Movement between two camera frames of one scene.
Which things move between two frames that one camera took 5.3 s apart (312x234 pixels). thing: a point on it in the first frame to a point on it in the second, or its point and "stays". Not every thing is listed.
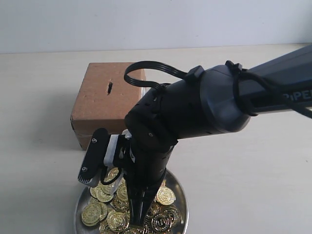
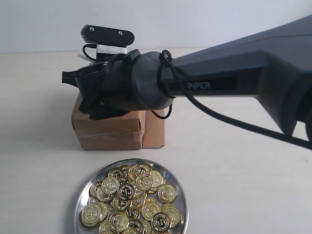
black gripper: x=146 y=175 to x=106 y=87
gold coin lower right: x=161 y=222 stays
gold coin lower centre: x=118 y=221 stays
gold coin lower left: x=91 y=214 stays
